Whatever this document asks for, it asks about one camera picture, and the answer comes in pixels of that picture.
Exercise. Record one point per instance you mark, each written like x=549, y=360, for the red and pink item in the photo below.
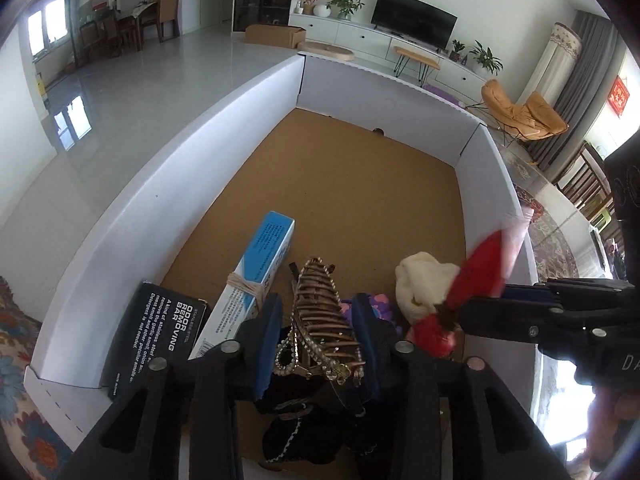
x=480, y=265

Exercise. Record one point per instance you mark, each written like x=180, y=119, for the small potted plant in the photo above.
x=457, y=50

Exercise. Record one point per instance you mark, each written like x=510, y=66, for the small wooden cabinet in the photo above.
x=169, y=15

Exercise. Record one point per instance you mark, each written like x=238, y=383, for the covered standing air conditioner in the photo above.
x=550, y=60

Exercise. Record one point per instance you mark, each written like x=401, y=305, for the black television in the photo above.
x=415, y=17

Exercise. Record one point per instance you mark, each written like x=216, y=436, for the floral patterned cloth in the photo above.
x=25, y=385

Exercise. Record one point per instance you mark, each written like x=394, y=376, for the white knit glove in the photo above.
x=420, y=280

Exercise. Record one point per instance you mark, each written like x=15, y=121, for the green plant in pot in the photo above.
x=345, y=6

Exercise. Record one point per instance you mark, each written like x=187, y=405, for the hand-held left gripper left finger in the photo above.
x=267, y=350

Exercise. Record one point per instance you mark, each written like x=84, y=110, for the brown cardboard box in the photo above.
x=272, y=36

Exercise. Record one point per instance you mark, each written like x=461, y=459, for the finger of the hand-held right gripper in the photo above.
x=530, y=292
x=505, y=317

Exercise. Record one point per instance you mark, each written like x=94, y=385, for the red wall decoration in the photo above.
x=619, y=96

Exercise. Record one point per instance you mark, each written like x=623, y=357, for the person's right hand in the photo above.
x=602, y=420

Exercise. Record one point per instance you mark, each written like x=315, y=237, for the orange lounge chair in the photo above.
x=525, y=115

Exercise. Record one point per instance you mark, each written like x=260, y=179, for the grey curtain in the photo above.
x=585, y=100

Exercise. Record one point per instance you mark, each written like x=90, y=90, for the black scrunchie white trim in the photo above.
x=295, y=440

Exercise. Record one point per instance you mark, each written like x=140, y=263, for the large leafy potted plant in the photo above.
x=485, y=57

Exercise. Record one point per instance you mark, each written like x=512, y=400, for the purple toy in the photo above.
x=381, y=306

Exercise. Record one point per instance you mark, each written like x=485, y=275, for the brown beaded hair claw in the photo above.
x=320, y=310

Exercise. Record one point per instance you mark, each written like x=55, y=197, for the blue white toothpaste box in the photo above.
x=260, y=255

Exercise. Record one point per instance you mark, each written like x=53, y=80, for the balcony glass door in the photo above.
x=47, y=27

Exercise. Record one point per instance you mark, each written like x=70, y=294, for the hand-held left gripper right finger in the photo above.
x=370, y=340

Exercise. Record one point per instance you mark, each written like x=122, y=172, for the white television cabinet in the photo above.
x=365, y=40

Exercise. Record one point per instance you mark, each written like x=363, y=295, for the white round vase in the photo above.
x=322, y=10

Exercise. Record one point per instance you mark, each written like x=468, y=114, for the wooden bench black legs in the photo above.
x=415, y=55

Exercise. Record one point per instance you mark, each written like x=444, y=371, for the wooden dining chair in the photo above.
x=90, y=40
x=111, y=32

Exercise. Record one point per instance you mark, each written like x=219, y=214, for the dining table with cloth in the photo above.
x=140, y=17

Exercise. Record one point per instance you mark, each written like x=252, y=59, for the white cardboard box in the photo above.
x=350, y=185

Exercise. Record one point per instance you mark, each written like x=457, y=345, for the purple floor mat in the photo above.
x=442, y=95

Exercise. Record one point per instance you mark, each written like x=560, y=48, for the black printed box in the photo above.
x=155, y=325

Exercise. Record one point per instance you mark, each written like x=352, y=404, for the round wooden floor stand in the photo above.
x=325, y=51

